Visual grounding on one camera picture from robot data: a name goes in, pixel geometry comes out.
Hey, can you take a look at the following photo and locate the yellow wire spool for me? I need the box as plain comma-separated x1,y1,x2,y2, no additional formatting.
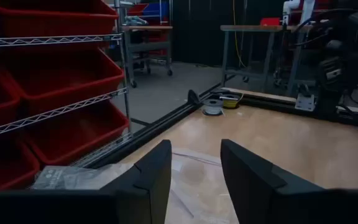
221,92,242,110

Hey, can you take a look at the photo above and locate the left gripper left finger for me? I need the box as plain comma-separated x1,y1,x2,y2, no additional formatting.
0,139,173,224

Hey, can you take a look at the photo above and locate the chrome wire shelving rack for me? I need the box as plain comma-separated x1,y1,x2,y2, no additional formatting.
0,0,134,169

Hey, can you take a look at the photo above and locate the yellow hanging cable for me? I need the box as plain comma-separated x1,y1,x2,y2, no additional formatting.
231,0,247,68

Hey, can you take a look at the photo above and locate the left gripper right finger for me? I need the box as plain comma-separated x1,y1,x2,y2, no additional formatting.
221,139,358,224

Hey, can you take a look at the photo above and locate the grey metal mounting bracket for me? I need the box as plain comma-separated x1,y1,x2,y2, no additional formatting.
294,92,317,112

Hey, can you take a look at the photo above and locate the wooden top workbench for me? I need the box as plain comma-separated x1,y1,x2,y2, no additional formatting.
219,24,315,94

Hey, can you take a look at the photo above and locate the clear plastic zip bag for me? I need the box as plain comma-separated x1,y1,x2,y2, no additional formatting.
29,163,136,191
116,147,241,224

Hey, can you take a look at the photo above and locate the small red box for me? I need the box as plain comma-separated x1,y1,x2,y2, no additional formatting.
259,17,282,27

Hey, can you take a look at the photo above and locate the blue storage bin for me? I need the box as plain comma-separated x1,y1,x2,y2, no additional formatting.
143,2,170,18

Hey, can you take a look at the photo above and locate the teal cloth bundle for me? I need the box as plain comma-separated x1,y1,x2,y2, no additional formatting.
124,15,149,26

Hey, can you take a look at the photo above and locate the black triangular frame brace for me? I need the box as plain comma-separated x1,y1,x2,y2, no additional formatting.
186,89,202,106

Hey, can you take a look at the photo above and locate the grey wheeled cart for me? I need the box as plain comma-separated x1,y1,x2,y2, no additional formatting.
120,24,174,89

